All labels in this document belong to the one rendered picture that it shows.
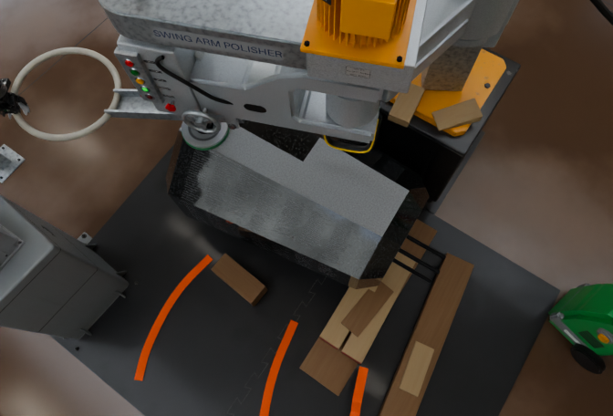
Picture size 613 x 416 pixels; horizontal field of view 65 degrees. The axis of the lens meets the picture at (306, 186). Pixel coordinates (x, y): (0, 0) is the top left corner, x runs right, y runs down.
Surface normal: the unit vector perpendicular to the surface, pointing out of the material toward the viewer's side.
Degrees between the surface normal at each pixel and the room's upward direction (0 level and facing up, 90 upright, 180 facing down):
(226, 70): 4
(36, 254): 0
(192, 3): 0
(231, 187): 45
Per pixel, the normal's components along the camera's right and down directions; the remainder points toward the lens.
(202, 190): -0.37, 0.31
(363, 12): -0.22, 0.91
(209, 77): -0.11, -0.39
